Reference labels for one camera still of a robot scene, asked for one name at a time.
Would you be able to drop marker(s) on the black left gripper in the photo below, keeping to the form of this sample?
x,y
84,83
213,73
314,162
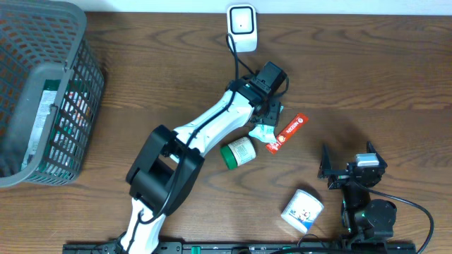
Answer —
x,y
273,116

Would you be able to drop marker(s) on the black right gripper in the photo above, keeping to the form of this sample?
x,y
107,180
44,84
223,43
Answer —
x,y
340,177

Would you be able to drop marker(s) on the teal white snack packet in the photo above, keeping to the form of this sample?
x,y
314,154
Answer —
x,y
264,133

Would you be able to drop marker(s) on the red coffee stick sachet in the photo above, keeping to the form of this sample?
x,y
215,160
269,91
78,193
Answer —
x,y
291,128

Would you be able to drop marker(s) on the green lid white jar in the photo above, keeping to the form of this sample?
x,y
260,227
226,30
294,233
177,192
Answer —
x,y
238,152

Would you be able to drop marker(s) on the white blue labelled jar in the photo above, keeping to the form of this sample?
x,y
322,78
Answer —
x,y
302,211

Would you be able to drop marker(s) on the white red package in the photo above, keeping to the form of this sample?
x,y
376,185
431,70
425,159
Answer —
x,y
48,96

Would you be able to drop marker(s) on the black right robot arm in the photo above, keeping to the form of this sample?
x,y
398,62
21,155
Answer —
x,y
367,220

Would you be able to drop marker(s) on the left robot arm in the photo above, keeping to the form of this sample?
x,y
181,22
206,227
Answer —
x,y
165,170

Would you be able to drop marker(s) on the white barcode scanner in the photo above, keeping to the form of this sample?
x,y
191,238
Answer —
x,y
242,25

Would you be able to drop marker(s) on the grey plastic mesh basket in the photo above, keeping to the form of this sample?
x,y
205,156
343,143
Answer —
x,y
45,40

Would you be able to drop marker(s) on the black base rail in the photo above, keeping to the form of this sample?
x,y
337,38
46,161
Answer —
x,y
228,248

